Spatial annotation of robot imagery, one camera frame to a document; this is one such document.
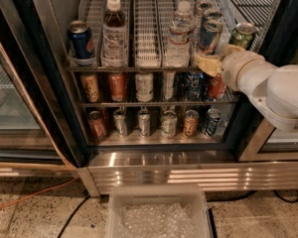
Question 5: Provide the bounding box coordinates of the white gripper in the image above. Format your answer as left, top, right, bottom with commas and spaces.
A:
196, 44, 265, 91

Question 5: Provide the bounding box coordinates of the red bull can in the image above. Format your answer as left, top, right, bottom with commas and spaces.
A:
198, 20, 223, 55
202, 9, 223, 24

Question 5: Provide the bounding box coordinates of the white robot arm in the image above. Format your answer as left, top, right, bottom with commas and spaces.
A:
196, 44, 298, 132

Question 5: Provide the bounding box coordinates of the green soda can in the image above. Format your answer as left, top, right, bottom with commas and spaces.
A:
228, 22, 256, 50

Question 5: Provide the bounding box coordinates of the red can middle shelf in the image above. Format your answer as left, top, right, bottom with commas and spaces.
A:
207, 74, 226, 99

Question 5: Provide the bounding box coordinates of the blue can middle shelf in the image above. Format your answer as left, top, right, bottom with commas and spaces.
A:
182, 72, 204, 101

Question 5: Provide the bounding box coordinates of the blue can shelf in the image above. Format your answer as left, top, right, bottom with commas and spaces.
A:
202, 108, 221, 136
182, 72, 204, 101

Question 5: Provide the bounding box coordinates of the silver can middle shelf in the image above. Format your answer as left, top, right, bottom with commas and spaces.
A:
163, 71, 176, 100

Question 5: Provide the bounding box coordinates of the blue can bottom shelf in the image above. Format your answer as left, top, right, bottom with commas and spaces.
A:
202, 108, 221, 136

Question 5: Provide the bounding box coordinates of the tan can bottom shelf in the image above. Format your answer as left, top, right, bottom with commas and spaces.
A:
182, 110, 199, 138

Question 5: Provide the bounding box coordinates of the tan can shelf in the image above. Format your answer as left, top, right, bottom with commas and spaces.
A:
182, 110, 199, 138
80, 73, 100, 103

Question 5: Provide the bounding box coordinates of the white can middle shelf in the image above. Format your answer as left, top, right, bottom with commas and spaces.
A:
135, 73, 153, 102

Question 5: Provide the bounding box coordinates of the grey can bottom shelf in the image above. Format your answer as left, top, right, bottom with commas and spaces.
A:
161, 110, 178, 139

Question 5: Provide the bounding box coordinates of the silver can bottom centre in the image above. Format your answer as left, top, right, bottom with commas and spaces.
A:
138, 109, 150, 138

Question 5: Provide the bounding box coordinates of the right glass fridge door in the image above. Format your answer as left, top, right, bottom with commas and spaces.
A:
236, 119, 298, 162

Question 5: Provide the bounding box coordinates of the glass fridge door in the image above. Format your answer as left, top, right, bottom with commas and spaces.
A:
0, 0, 81, 172
236, 119, 298, 162

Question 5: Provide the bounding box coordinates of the orange can middle shelf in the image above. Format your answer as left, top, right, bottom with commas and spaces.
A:
108, 72, 126, 102

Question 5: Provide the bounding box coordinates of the orange can shelf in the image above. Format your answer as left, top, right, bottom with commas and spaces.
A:
108, 72, 126, 102
87, 111, 107, 139

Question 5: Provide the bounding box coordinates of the silver can bottom left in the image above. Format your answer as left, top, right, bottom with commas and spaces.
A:
113, 109, 128, 138

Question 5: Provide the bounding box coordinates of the steel fridge cabinet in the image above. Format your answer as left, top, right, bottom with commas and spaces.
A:
6, 0, 298, 198

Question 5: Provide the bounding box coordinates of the tan can middle shelf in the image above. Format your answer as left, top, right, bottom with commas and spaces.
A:
80, 73, 100, 103

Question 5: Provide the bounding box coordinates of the blue pepsi can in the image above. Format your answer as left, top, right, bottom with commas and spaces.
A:
68, 21, 95, 60

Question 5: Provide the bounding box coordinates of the orange can bottom shelf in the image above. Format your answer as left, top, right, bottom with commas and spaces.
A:
87, 111, 107, 139

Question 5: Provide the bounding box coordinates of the left glass fridge door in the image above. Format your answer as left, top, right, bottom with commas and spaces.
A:
0, 0, 81, 172

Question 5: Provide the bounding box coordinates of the clear water bottle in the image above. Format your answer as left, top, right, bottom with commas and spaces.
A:
165, 1, 194, 67

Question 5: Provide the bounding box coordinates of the brown tea bottle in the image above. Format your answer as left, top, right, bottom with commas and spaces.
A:
102, 0, 128, 67

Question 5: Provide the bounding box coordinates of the clear plastic bin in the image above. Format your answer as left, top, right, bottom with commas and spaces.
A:
105, 184, 215, 238

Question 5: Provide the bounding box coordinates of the bubble wrap sheet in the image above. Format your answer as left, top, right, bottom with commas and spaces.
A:
118, 203, 198, 238

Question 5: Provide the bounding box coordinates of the middle wire shelf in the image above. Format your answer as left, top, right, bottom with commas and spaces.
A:
76, 70, 240, 109

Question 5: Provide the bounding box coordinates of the wire shelf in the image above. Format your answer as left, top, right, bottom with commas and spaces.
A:
69, 0, 276, 68
76, 70, 240, 109

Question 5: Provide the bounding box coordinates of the top wire shelf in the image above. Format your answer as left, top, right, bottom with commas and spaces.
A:
69, 0, 276, 68

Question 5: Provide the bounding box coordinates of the black cable right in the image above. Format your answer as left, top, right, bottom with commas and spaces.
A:
206, 188, 298, 204

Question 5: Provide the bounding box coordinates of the black cable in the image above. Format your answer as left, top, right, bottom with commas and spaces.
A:
57, 193, 91, 238
206, 188, 298, 204

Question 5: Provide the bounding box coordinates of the black cable left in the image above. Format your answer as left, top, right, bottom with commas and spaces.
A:
57, 193, 91, 238

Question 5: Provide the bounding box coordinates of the orange cable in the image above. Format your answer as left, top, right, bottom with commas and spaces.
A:
0, 177, 79, 214

